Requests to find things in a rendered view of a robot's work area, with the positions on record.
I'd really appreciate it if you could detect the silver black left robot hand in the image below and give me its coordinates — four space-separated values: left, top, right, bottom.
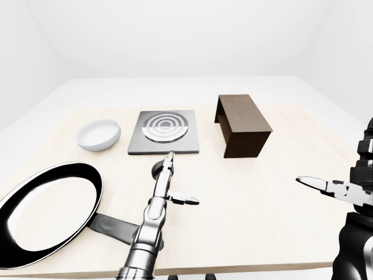
139 150 200 232

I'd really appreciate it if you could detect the dark brown wooden box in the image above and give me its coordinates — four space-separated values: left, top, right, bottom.
214 93 274 159

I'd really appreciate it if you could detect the white bowl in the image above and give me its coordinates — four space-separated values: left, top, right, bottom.
75 118 122 152

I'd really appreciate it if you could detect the round black stove knob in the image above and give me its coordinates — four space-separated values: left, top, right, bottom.
150 159 175 180

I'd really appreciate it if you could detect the flat dark stove plate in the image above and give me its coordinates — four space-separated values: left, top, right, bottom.
127 110 201 156

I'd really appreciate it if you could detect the black frying pan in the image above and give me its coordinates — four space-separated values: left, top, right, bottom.
0 162 140 270

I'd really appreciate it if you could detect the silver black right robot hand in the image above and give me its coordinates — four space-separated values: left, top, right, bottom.
295 116 373 214

